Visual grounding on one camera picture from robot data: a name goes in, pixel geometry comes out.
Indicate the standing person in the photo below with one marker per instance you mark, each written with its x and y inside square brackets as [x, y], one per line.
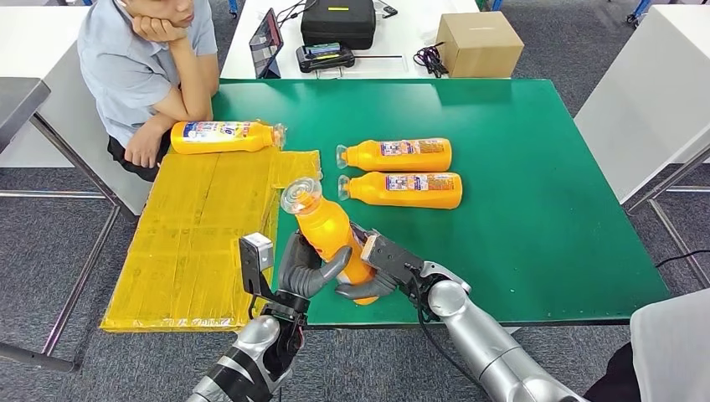
[674, 349]

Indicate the grey desk with metal frame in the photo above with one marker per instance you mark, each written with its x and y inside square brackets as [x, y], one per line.
[16, 104]

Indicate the seated person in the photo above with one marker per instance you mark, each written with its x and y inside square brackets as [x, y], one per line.
[127, 72]

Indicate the black handheld controller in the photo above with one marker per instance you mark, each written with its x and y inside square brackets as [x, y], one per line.
[325, 58]

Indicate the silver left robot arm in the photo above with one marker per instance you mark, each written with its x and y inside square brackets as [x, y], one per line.
[255, 344]

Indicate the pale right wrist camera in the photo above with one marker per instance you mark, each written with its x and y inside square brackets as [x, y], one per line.
[394, 261]

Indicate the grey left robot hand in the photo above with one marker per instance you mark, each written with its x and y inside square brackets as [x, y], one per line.
[299, 272]

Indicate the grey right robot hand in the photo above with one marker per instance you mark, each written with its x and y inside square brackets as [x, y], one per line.
[366, 291]

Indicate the black tablet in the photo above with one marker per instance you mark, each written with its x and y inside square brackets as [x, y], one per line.
[265, 45]

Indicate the white desk with side panel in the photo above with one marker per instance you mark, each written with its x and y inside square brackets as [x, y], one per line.
[33, 38]

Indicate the blue cart frame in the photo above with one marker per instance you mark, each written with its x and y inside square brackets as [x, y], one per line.
[638, 8]

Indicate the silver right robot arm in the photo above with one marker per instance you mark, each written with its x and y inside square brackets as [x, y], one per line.
[471, 333]

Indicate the white desk with metal legs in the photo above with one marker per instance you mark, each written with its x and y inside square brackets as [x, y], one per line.
[643, 99]

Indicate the brown cardboard box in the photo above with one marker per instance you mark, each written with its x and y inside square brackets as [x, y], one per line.
[479, 46]

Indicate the orange plastic bottle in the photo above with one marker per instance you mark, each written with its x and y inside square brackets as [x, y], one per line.
[399, 157]
[327, 227]
[405, 192]
[222, 141]

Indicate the yellow plastic sheet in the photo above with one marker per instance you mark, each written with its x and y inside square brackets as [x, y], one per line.
[183, 233]

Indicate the white table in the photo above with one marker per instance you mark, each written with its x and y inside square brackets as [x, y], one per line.
[399, 32]

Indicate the black carrying case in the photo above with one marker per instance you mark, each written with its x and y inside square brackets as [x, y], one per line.
[337, 24]

